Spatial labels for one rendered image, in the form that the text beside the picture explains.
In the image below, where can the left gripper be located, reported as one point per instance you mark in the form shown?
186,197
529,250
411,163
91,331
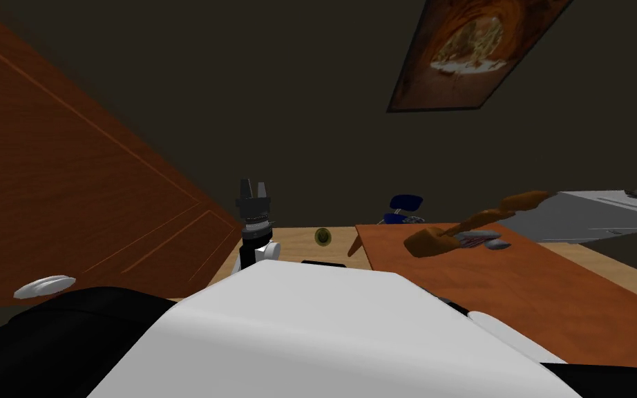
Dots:
253,209

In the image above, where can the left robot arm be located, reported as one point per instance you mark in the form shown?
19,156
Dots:
47,342

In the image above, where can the olive round ball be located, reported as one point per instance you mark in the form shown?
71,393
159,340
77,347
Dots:
323,237

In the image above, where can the blue chair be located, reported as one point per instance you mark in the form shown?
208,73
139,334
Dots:
404,203

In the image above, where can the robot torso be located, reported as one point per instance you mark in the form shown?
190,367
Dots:
318,331

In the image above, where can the brown wooden door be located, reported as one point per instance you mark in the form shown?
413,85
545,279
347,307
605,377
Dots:
47,166

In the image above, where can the brown wooden table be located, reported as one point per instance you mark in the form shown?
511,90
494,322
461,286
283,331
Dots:
517,293

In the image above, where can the orange framed wall picture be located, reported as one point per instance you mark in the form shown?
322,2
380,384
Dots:
473,50

